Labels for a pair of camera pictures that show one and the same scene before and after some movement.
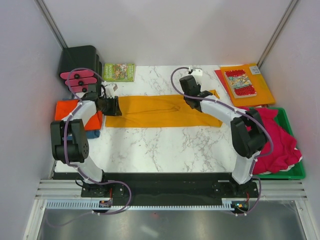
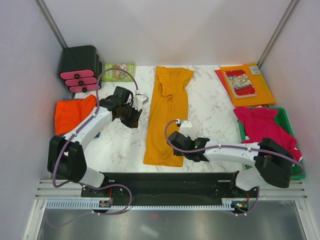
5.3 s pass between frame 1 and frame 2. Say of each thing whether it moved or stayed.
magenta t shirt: stayed
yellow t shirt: moved
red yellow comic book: stayed
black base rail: stayed
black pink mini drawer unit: stayed
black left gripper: moved
